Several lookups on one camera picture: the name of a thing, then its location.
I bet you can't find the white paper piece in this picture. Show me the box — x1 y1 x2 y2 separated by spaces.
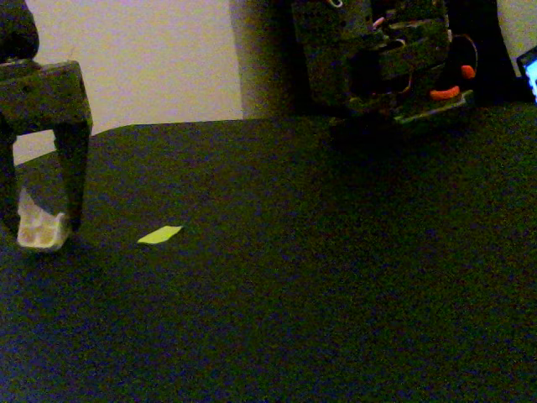
16 188 70 253

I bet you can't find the dark blue desk mat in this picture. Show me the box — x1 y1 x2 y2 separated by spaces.
0 102 537 403

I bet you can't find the small green paper marker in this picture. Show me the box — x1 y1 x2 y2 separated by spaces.
137 225 185 246

